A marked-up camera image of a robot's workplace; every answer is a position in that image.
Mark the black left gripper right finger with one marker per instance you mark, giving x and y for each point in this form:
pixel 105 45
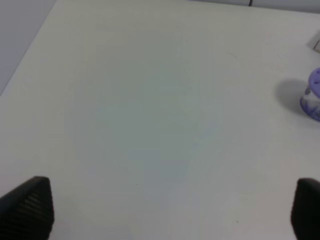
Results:
pixel 305 212

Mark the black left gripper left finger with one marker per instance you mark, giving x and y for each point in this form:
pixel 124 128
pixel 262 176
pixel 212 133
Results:
pixel 27 211

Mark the purple round air freshener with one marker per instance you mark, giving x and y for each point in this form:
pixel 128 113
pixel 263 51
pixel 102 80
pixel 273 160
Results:
pixel 310 101

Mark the white rectangular cardboard box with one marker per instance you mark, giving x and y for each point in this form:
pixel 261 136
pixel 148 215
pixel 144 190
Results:
pixel 314 42

